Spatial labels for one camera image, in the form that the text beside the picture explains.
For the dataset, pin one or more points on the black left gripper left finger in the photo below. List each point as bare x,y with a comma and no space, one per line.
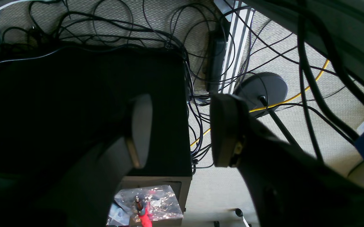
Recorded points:
83,197

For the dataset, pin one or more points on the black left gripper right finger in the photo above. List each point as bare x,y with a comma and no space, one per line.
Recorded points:
289,188

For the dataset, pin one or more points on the clear plastic bag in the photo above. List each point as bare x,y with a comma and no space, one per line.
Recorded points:
161,202

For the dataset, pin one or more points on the black computer case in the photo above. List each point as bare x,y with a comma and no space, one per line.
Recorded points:
51,102

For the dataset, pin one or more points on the round black stand base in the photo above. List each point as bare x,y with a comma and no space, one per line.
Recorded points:
261,89

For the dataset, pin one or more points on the black power strip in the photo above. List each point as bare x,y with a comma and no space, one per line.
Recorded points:
216,52

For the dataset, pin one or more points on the red handled tool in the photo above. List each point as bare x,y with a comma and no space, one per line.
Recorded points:
142,213

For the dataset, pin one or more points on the aluminium frame rail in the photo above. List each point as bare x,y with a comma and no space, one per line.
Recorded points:
239,19

